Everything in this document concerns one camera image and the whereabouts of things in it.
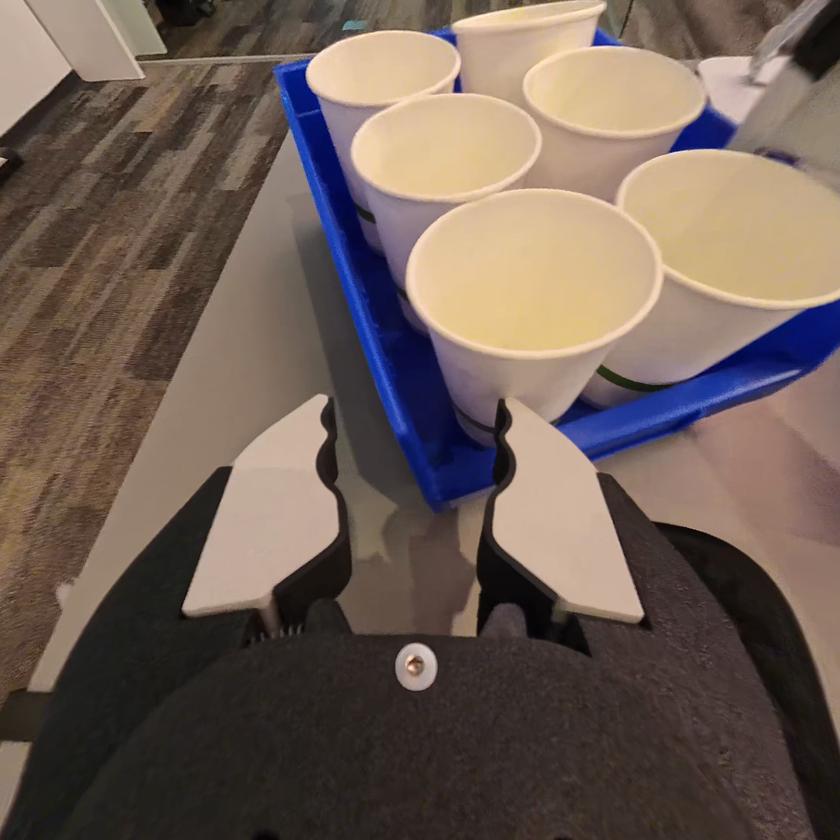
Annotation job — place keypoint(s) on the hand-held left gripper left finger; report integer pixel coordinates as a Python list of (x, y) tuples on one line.
[(262, 518)]

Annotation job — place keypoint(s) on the white stand base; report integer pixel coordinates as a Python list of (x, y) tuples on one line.
[(722, 85)]

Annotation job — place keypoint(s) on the wooden instruction board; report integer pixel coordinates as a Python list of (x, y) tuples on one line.
[(787, 111)]

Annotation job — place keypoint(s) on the white cabinet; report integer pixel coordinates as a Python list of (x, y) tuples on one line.
[(85, 33)]

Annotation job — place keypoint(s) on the black wrist rest pad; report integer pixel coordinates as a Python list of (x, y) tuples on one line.
[(754, 590)]

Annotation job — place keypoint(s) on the blue plastic bin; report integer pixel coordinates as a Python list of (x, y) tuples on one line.
[(377, 380)]

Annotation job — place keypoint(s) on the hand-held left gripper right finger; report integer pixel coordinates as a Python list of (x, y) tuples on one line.
[(564, 531)]

